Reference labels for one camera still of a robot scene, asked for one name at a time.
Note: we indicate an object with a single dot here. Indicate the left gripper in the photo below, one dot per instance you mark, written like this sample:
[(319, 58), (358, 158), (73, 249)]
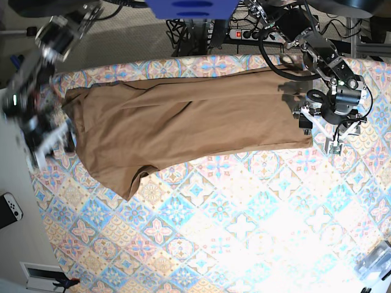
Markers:
[(335, 114)]

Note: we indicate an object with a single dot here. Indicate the clear plastic box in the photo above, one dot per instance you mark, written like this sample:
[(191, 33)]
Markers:
[(375, 266)]

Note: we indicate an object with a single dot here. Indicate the white floor vent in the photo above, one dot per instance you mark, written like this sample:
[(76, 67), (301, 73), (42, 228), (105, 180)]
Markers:
[(41, 277)]

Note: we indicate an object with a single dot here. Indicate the patterned tablecloth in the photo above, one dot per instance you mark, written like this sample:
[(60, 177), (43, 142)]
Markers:
[(267, 221)]

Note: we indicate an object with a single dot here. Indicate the brown t-shirt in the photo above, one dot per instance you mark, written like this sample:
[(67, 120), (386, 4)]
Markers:
[(128, 130)]

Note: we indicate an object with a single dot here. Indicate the game console with controller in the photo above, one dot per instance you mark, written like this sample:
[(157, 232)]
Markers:
[(10, 211)]

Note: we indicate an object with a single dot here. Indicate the black orange clamp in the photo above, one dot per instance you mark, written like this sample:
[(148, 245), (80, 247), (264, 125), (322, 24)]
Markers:
[(66, 283)]

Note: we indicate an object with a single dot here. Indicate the white power strip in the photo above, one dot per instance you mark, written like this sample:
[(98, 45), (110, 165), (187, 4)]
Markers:
[(247, 34)]

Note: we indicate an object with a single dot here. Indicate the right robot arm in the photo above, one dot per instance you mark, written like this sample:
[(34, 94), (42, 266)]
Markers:
[(69, 22)]

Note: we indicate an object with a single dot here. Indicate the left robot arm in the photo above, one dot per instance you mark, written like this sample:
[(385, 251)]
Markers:
[(294, 22)]

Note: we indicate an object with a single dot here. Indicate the blue mount plate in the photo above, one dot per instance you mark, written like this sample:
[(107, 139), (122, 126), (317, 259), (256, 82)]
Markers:
[(192, 9)]

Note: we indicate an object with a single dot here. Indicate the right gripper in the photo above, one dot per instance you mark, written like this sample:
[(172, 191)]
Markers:
[(42, 135)]

